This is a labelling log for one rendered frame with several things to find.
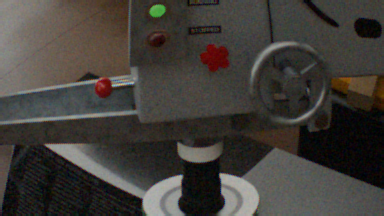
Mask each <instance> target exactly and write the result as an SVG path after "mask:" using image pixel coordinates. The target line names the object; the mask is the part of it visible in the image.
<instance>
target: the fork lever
mask: <svg viewBox="0 0 384 216"><path fill-rule="evenodd" d="M97 81H98V79H96V80H93V81H83V82H75V83H72V84H66V85H58V86H50V87H44V88H40V89H35V90H29V91H22V92H16V93H10V94H5V95H0V145H20V144H21V145H26V144H27V145H32V144H34V145H38V144H41V145H44V144H48V145H50V144H55V145H57V144H63V145H64V144H87V143H89V144H95V143H100V144H103V143H122V142H126V143H132V142H142V141H143V142H153V141H164V140H175V139H176V140H186V139H198V138H209V137H221V136H225V135H232V134H242V133H253V132H263V131H268V130H272V129H282V127H275V126H273V125H271V124H269V123H268V122H266V121H264V120H263V119H262V118H261V117H260V116H259V115H258V114H257V113H256V112H255V113H247V114H238V115H230V116H221V117H212V118H203V119H193V120H184V121H166V122H157V123H149V124H146V123H141V122H140V119H139V117H138V115H137V110H134V111H132V104H135V100H134V94H133V92H134V89H125V90H117V91H112V93H111V95H109V96H108V97H106V98H101V97H98V96H97V95H96V92H95V89H94V87H95V84H96V82H97ZM306 84H307V91H306V92H305V95H306V97H302V98H301V99H299V100H298V114H300V113H302V112H304V111H306V110H308V108H309V103H310V101H309V87H310V81H309V80H306ZM270 110H271V111H273V112H275V113H277V114H280V115H283V116H289V98H282V99H274V105H273V108H272V109H270ZM327 124H328V114H325V113H324V112H322V111H321V113H319V114H317V115H316V116H315V121H314V126H315V127H317V128H318V129H319V130H323V129H324V128H325V127H326V126H327Z"/></svg>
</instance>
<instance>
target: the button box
mask: <svg viewBox="0 0 384 216"><path fill-rule="evenodd" d="M154 1H162V0H129V3H130V5H129V20H128V21H129V27H128V30H129V35H128V40H129V44H128V51H129V55H128V60H129V67H139V66H144V65H148V64H157V63H167V62H176V61H185V60H187V43H186V39H187V23H186V4H185V0H163V1H164V2H167V4H169V6H170V8H171V9H170V12H169V15H168V16H166V17H165V18H164V19H162V20H158V21H152V20H149V19H148V18H146V16H145V13H144V11H145V9H146V7H147V6H148V5H149V4H150V3H152V2H154ZM156 29H164V30H166V31H167V32H169V35H170V37H171V40H170V43H169V45H168V46H167V47H166V48H164V49H163V50H161V51H152V50H148V49H147V47H146V46H145V44H144V41H145V38H146V36H147V35H148V33H150V32H151V31H153V30H156Z"/></svg>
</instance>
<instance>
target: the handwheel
mask: <svg viewBox="0 0 384 216"><path fill-rule="evenodd" d="M289 50H291V51H300V52H303V53H305V54H307V55H309V56H310V57H312V58H313V59H314V60H315V61H314V62H313V63H311V64H310V65H308V66H307V67H306V68H304V69H303V70H302V71H300V70H299V69H298V68H296V67H292V66H291V64H290V62H289V60H287V59H283V60H281V61H280V62H279V63H280V64H279V68H280V70H281V71H280V70H278V69H275V68H274V67H271V66H270V65H267V63H268V62H269V60H271V59H272V57H274V56H276V55H278V54H279V53H282V52H284V51H289ZM250 68H251V69H250V71H249V74H248V94H249V98H250V101H251V103H252V107H253V108H254V110H255V111H256V113H257V114H258V115H259V116H260V117H261V118H262V119H263V120H264V121H266V122H268V123H269V124H271V125H273V126H275V127H282V128H295V127H299V126H301V125H303V124H305V123H307V122H308V121H309V120H312V119H313V118H314V117H315V116H316V115H317V114H318V113H319V111H320V110H321V109H322V107H323V106H324V104H325V102H326V101H327V100H326V99H327V98H328V95H329V90H330V75H329V69H328V66H327V64H326V61H325V60H324V58H323V57H322V55H321V54H320V53H319V52H318V51H317V50H316V49H315V48H314V47H313V46H311V45H309V44H308V43H306V42H304V41H301V40H295V39H284V40H283V39H282V40H280V41H279V40H277V41H276V42H273V43H272V44H271V43H270V44H269V45H268V46H266V47H265V48H263V49H262V51H260V52H259V54H258V55H257V56H256V58H255V59H254V60H253V63H252V64H251V66H250ZM319 70H320V71H321V77H322V84H321V90H320V93H319V96H318V97H317V99H316V101H315V102H314V103H313V105H312V106H310V108H308V110H306V111H304V112H302V113H300V114H298V100H299V99H301V98H302V97H303V96H304V95H305V92H306V91H307V84H306V80H307V79H308V78H311V76H313V75H314V74H315V73H317V72H318V71H319ZM262 74H263V75H266V76H267V77H270V78H271V79H274V80H276V81H278V82H280V85H281V87H282V90H283V92H284V94H285V95H286V98H289V116H283V115H280V114H277V113H275V112H273V111H271V110H270V109H269V108H268V107H267V106H266V104H265V103H264V101H263V100H262V96H261V91H260V83H259V82H260V78H261V75H262Z"/></svg>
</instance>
